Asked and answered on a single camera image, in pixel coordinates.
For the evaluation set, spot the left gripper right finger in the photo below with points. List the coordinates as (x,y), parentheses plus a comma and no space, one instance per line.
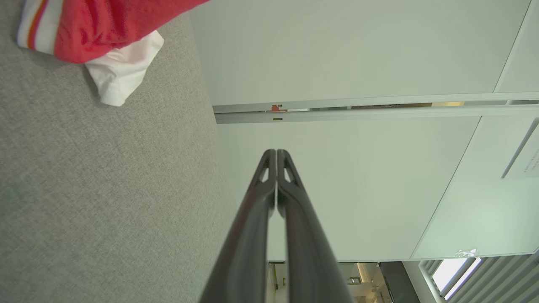
(309,252)

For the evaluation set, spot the grey fabric sofa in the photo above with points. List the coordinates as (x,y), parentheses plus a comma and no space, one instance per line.
(105,189)

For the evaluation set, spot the red jersey with white sleeves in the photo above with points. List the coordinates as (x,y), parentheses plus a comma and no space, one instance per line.
(92,29)

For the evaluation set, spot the grey metal partition post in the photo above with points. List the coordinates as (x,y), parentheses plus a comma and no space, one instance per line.
(379,113)

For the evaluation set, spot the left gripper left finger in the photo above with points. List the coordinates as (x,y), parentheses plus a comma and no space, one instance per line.
(246,244)

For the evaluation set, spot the small white logo sticker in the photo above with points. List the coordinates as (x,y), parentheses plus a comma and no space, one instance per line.
(465,253)

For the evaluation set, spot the grey window blinds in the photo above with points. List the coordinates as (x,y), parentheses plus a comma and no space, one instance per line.
(505,277)

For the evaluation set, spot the white paper wall sign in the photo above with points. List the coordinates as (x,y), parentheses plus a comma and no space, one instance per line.
(526,162)

